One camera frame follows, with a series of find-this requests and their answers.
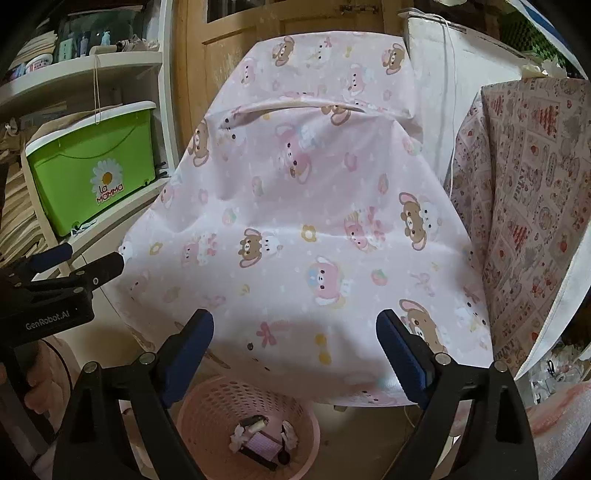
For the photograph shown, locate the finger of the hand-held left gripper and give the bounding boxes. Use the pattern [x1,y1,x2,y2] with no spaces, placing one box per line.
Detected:
[9,251,126,296]
[0,242,75,282]

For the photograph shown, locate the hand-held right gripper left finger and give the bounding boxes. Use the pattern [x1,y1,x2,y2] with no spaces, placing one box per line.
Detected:
[52,308,215,480]

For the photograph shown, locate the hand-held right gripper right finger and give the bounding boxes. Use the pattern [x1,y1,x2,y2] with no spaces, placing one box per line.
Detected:
[376,309,536,480]

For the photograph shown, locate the pink plastic basket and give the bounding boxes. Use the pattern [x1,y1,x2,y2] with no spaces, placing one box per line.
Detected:
[177,375,321,480]

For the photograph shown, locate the person's left hand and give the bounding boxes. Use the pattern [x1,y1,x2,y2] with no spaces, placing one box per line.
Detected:
[25,340,75,418]

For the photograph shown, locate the stack of beige paper bags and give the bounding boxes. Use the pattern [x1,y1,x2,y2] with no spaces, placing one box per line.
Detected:
[0,152,61,264]

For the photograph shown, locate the green plastic storage box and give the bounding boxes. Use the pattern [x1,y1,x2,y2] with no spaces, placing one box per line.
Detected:
[25,102,158,237]

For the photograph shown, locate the white plastic bag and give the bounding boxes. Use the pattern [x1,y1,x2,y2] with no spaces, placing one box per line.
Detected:
[526,342,587,393]

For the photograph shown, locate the fluffy pink white pants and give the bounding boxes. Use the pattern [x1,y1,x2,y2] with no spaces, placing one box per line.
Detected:
[524,383,591,480]

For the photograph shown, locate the white shelf cabinet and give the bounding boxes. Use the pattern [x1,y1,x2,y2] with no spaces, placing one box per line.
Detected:
[0,0,185,278]

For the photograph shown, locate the pink bear print tablecloth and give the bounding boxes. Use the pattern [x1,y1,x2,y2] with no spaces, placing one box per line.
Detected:
[113,30,497,409]

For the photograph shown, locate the teal bottle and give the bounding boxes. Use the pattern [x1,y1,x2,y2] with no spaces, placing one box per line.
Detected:
[55,37,77,63]

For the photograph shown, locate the patterned pink quilt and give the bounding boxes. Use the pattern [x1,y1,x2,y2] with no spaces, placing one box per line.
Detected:
[445,76,591,384]

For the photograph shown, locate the beige cloth bundle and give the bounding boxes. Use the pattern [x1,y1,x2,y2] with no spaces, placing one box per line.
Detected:
[117,34,160,52]

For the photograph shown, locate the white panel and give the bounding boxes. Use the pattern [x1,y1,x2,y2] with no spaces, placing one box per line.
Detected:
[399,9,546,185]

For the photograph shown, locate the green checkered panel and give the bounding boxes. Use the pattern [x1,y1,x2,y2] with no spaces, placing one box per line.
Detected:
[508,9,583,75]

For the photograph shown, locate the white hanging string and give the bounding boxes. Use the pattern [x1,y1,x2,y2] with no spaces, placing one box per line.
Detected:
[91,53,103,125]

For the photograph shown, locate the white cable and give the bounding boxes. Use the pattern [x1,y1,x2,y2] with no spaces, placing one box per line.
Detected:
[438,18,458,185]

